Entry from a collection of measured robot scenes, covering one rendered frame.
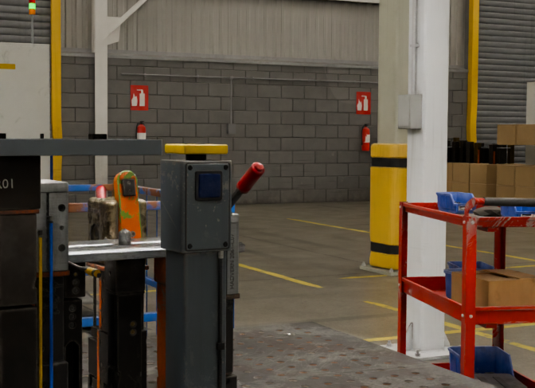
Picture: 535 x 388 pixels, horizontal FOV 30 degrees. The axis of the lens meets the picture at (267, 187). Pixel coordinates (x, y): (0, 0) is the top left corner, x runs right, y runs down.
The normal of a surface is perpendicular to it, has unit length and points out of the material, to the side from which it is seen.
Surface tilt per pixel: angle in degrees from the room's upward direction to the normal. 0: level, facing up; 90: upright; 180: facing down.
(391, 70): 90
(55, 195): 90
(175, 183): 90
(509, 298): 90
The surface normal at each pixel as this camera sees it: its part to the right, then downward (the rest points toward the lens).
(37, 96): 0.45, 0.05
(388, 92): -0.90, 0.02
